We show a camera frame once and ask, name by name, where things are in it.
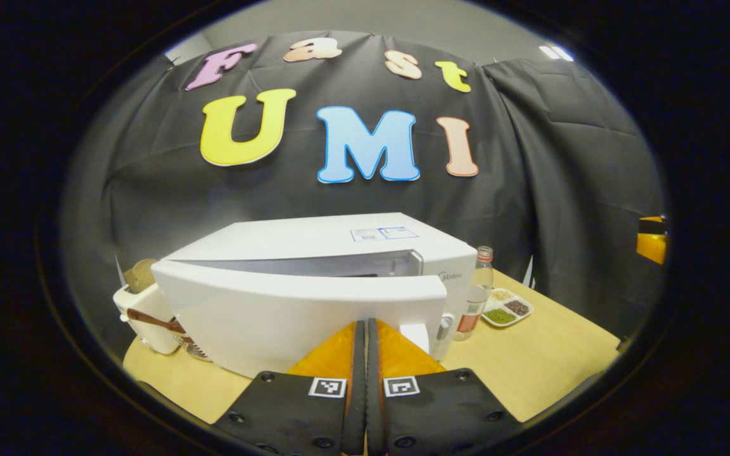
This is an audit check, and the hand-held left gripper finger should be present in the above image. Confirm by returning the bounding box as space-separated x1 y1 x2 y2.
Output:
212 320 366 456
366 319 523 456

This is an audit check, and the brown bread slice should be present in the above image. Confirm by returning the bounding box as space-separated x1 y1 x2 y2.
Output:
124 258 158 295

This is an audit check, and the white divided dish of beans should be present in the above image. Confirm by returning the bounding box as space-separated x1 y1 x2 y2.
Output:
481 288 535 328

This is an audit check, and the white toaster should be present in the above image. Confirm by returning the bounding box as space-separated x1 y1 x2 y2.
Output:
113 283 182 355

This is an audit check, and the small ceiling light panel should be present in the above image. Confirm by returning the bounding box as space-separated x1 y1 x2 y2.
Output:
539 43 575 62

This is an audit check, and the white microwave oven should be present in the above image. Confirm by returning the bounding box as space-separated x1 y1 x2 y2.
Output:
151 212 478 379

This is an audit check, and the clear bottle with red label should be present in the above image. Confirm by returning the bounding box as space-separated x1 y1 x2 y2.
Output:
454 246 494 341

